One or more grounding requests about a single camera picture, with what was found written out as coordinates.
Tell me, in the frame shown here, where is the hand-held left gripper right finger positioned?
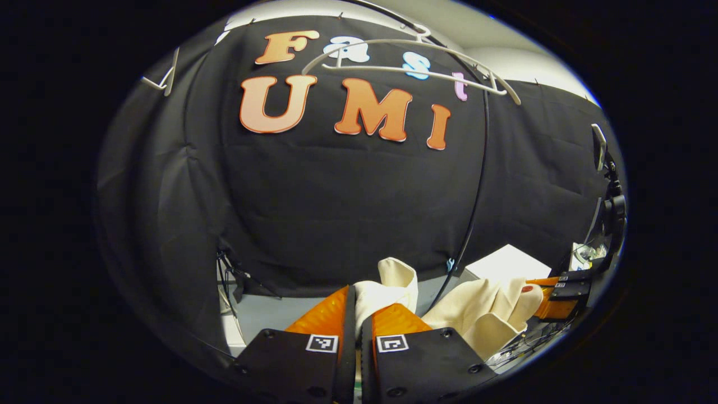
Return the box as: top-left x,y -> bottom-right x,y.
360,303 -> 498,404

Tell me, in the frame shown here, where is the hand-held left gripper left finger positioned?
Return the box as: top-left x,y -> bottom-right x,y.
232,284 -> 357,404

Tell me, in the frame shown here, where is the cream jacket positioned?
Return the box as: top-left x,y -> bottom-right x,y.
353,257 -> 544,362

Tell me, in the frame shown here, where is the black clothes rack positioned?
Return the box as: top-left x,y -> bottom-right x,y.
345,0 -> 491,315

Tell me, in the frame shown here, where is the white hanger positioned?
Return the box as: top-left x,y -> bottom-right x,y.
140,47 -> 181,97
302,22 -> 522,106

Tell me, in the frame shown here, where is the white box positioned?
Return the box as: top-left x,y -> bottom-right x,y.
464,244 -> 551,281

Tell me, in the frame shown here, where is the black backdrop cloth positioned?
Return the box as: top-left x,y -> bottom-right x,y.
95,14 -> 626,382

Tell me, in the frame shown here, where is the black cable bundle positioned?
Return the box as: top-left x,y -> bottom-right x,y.
216,250 -> 281,298

